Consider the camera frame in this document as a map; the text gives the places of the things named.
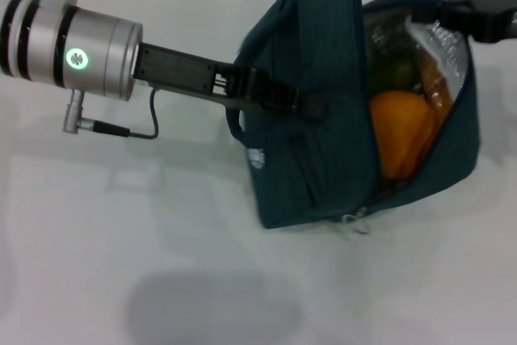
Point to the orange yellow pear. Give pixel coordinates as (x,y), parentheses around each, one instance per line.
(404,135)

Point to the teal fabric lunch bag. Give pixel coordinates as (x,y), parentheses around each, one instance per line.
(315,139)

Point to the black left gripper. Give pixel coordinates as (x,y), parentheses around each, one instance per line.
(182,70)

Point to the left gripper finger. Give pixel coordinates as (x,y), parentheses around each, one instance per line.
(313,104)

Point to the green cucumber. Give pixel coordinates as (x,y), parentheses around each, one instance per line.
(393,74)

